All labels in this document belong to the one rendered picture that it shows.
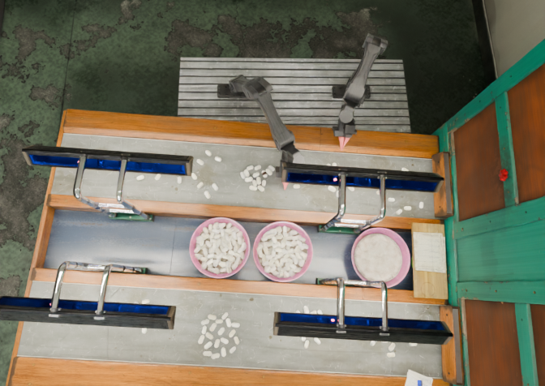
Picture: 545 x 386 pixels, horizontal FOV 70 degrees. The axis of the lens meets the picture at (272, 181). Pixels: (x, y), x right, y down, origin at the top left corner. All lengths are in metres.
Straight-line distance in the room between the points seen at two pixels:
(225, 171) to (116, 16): 1.81
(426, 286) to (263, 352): 0.76
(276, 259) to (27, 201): 1.76
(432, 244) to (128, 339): 1.38
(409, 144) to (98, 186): 1.48
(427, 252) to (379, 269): 0.23
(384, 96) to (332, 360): 1.32
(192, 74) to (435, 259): 1.49
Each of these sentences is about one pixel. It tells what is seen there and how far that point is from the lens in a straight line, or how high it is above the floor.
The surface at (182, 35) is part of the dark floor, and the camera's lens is 3.12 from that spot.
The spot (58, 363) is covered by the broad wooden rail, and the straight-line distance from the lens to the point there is 1.95.
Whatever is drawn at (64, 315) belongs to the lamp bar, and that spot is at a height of 1.11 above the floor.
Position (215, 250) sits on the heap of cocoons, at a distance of 1.79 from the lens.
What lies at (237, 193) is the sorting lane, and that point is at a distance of 1.83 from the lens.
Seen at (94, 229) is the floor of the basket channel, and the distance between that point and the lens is 2.00.
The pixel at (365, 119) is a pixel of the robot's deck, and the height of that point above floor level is 0.67.
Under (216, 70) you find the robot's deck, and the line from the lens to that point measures 2.16.
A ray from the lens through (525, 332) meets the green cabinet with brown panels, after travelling 1.54.
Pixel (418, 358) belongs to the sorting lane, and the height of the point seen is 0.74.
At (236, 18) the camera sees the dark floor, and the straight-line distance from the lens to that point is 3.18.
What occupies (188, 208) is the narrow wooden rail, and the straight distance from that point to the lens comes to 1.81.
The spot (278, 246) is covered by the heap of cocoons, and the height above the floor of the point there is 0.74.
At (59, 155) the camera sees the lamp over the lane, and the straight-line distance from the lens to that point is 1.66.
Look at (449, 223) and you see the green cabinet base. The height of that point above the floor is 0.81.
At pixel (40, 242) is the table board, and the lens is 2.03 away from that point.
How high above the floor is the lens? 2.52
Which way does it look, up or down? 75 degrees down
